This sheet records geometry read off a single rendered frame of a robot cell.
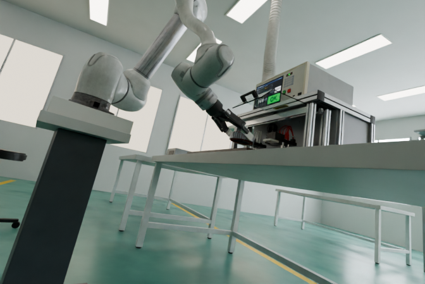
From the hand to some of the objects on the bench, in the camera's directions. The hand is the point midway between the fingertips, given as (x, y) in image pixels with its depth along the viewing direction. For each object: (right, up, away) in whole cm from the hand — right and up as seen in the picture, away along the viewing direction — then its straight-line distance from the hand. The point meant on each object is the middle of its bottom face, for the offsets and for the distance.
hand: (241, 136), depth 104 cm
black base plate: (+6, -16, +20) cm, 26 cm away
